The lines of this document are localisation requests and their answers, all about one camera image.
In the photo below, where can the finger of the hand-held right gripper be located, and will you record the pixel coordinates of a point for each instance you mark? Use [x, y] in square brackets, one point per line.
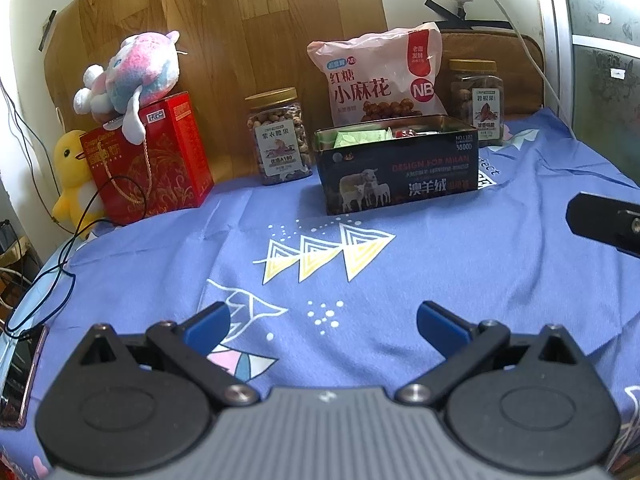
[600, 220]

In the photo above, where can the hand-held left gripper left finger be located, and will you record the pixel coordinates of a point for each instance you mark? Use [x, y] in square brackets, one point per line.
[207, 327]

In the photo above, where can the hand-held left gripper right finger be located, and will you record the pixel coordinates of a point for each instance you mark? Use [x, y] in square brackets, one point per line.
[440, 325]

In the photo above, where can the black tin box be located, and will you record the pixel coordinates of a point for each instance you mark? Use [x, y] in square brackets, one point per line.
[400, 175]

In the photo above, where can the red snack packet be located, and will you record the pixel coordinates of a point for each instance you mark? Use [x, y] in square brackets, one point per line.
[405, 133]

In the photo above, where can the pale green snack packet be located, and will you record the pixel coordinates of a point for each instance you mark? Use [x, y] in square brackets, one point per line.
[365, 137]

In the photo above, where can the blue printed cloth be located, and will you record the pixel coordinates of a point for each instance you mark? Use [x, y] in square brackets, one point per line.
[450, 260]

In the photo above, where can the frosted glass door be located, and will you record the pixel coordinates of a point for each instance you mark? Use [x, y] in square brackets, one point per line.
[600, 60]

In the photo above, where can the red gift box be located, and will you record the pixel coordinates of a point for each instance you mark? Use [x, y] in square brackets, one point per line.
[165, 170]

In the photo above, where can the pecan jar with gold lid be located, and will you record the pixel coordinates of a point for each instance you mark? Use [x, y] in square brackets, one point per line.
[477, 100]

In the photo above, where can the phone in pink case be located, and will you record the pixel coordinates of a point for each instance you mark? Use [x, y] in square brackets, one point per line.
[20, 380]

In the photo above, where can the yellow duck plush toy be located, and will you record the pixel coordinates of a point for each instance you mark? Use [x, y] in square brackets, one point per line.
[75, 175]

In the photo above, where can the peanut jar with gold lid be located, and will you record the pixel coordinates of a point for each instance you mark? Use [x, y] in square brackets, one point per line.
[277, 135]

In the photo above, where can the black tape strip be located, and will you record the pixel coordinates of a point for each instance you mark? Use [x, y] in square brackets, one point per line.
[470, 22]

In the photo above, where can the pink snack bag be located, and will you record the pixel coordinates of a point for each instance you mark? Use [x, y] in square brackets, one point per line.
[375, 75]

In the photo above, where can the pink and blue plush toy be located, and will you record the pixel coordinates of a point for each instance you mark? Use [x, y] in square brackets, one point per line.
[140, 70]

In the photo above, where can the wooden board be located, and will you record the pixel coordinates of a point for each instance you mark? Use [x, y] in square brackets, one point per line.
[250, 35]

